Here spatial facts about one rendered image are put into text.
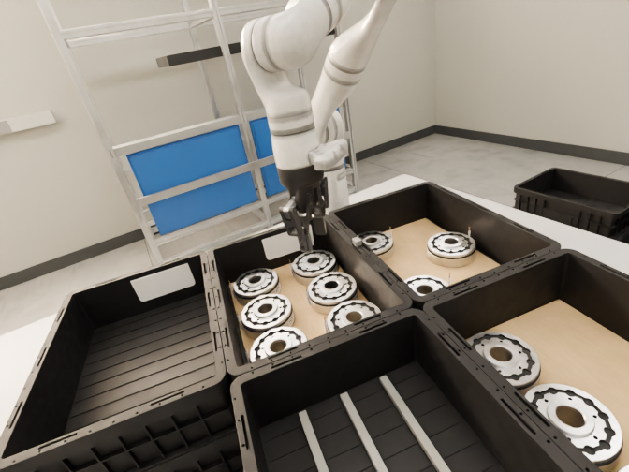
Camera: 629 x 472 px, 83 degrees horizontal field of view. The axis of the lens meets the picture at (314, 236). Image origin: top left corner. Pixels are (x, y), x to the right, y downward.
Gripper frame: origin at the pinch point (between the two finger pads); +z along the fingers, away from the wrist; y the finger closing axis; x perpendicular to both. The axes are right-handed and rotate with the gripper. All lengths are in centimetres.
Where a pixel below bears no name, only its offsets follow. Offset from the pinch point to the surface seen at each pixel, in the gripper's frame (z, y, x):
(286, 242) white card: 11.1, -13.1, -15.7
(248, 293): 14.1, 3.5, -16.6
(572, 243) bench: 30, -55, 49
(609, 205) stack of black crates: 51, -124, 71
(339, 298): 14.1, 0.0, 3.2
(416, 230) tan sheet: 17.3, -33.7, 10.9
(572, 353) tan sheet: 17.2, -0.4, 41.6
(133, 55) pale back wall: -39, -162, -223
